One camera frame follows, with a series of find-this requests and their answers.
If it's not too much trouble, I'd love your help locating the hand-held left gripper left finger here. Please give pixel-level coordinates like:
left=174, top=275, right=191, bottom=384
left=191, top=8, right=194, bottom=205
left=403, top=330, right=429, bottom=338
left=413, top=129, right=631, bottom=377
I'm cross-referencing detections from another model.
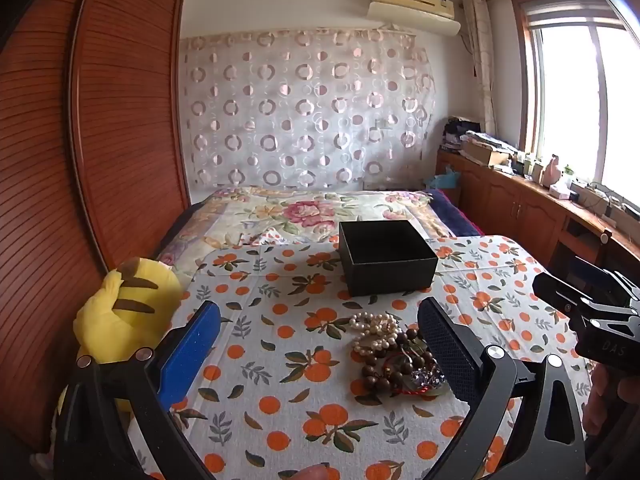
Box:
left=52, top=301, right=222, bottom=480

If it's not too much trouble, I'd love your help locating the wood framed window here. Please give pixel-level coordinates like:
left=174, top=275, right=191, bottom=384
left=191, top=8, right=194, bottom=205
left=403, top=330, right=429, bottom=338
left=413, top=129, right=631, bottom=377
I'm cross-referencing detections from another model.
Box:
left=512, top=0, right=640, bottom=201

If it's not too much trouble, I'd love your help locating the white air conditioner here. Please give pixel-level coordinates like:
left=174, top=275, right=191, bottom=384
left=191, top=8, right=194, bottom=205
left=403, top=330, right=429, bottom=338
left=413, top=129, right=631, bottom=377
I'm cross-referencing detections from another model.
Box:
left=367, top=0, right=461, bottom=36

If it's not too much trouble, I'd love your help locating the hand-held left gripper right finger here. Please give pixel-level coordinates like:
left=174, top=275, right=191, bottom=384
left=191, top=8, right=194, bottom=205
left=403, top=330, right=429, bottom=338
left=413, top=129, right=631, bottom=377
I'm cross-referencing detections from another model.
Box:
left=416, top=297, right=587, bottom=480

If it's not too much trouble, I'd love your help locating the long wooden cabinet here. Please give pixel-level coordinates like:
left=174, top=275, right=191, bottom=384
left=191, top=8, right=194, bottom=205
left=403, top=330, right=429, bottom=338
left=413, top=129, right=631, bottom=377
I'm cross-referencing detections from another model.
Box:
left=435, top=147, right=640, bottom=281

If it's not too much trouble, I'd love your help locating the yellow plush toy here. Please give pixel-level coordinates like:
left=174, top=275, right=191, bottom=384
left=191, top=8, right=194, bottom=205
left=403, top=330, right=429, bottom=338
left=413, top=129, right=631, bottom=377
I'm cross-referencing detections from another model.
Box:
left=52, top=256, right=183, bottom=426

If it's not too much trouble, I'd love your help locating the pile of papers and clothes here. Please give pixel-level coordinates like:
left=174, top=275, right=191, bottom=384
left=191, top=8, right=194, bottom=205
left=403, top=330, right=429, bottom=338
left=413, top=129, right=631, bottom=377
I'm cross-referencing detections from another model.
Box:
left=442, top=117, right=518, bottom=153

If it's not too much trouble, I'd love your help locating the floral blanket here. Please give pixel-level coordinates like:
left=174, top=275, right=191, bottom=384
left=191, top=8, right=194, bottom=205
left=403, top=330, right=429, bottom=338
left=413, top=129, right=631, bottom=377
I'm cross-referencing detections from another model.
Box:
left=157, top=187, right=453, bottom=276

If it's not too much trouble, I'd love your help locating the black square box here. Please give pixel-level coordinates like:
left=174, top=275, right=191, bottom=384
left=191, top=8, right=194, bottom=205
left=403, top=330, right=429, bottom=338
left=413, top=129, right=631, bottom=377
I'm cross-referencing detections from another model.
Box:
left=338, top=219, right=439, bottom=297

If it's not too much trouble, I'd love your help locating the beige window curtain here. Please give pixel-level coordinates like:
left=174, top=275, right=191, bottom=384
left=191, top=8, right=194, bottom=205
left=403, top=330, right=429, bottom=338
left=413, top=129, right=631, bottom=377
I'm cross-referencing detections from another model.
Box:
left=461, top=0, right=498, bottom=136

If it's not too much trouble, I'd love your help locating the cardboard box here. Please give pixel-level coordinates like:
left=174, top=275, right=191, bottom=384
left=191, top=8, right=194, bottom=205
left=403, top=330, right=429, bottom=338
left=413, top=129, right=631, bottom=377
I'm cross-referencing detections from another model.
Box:
left=460, top=139, right=511, bottom=167

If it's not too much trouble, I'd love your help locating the clear crystal bead bracelet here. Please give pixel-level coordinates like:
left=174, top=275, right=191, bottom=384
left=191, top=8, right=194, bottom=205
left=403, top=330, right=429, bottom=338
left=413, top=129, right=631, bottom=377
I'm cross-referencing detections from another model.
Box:
left=407, top=362, right=447, bottom=391

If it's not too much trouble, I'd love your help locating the orange fruit print cloth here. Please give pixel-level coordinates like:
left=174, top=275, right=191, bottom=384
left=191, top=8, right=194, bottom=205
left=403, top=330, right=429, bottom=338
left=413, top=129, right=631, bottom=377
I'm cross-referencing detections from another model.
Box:
left=120, top=234, right=601, bottom=480

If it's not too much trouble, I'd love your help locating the person's right hand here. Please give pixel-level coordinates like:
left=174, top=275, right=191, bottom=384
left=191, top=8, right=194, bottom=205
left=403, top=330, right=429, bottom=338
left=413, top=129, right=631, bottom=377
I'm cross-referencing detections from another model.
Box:
left=586, top=359, right=640, bottom=437

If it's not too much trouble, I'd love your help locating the brown slatted wooden wardrobe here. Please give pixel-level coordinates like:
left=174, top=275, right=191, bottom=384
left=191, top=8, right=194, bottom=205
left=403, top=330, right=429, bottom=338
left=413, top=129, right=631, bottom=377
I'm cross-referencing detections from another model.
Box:
left=0, top=0, right=192, bottom=453

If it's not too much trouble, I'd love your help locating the teal plastic bag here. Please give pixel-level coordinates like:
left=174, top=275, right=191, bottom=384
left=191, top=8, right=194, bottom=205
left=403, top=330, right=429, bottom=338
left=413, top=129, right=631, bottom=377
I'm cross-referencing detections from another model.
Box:
left=425, top=169, right=461, bottom=190

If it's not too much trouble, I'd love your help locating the dark blue blanket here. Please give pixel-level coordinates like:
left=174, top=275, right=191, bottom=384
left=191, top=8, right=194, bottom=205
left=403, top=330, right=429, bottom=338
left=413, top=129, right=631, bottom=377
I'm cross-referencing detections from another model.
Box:
left=430, top=189, right=484, bottom=239

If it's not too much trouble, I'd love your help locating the circle pattern sheer curtain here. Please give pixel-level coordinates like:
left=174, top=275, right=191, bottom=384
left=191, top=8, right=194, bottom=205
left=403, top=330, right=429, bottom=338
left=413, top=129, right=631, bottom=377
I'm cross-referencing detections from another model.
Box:
left=179, top=30, right=436, bottom=192

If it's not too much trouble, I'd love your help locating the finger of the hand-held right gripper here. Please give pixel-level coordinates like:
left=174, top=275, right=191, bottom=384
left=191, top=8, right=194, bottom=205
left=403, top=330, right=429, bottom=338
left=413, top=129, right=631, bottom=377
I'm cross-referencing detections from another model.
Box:
left=532, top=272, right=597, bottom=329
left=574, top=256, right=640, bottom=307

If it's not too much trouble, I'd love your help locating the brown wooden bead bracelet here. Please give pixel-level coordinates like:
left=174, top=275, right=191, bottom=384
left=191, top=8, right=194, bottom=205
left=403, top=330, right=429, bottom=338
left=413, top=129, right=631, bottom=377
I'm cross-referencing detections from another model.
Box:
left=360, top=326, right=437, bottom=397

